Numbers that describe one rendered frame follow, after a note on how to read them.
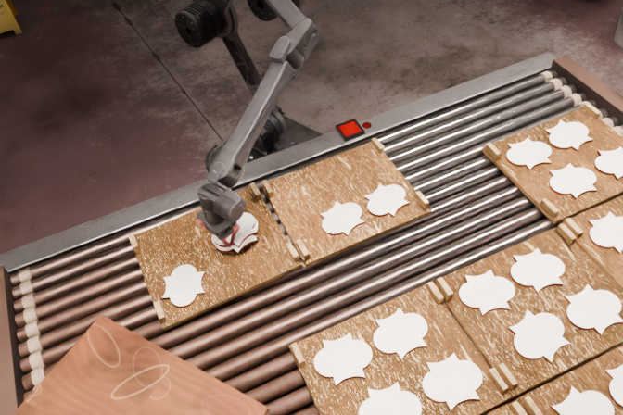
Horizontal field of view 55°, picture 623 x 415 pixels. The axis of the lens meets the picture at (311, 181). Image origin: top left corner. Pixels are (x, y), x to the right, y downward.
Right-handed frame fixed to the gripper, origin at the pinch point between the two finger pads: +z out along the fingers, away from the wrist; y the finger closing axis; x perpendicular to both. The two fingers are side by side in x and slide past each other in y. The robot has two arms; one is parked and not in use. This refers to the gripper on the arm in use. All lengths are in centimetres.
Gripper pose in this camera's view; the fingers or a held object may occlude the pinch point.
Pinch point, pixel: (222, 237)
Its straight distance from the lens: 172.5
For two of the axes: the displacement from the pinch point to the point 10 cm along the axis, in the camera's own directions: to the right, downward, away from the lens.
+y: -7.2, -4.5, 5.2
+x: -6.9, 5.6, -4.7
